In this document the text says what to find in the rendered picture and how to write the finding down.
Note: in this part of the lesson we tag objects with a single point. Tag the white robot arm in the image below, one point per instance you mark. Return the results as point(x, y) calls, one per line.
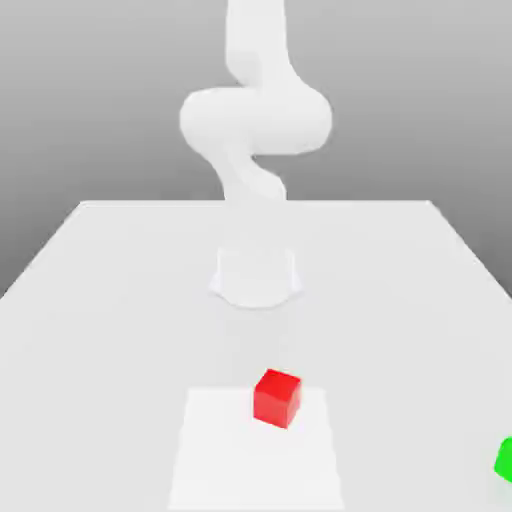
point(256, 120)

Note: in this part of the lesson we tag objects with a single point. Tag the small red cube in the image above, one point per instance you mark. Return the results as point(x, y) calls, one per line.
point(276, 398)

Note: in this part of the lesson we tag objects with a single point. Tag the small green cube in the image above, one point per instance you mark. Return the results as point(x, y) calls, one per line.
point(505, 460)

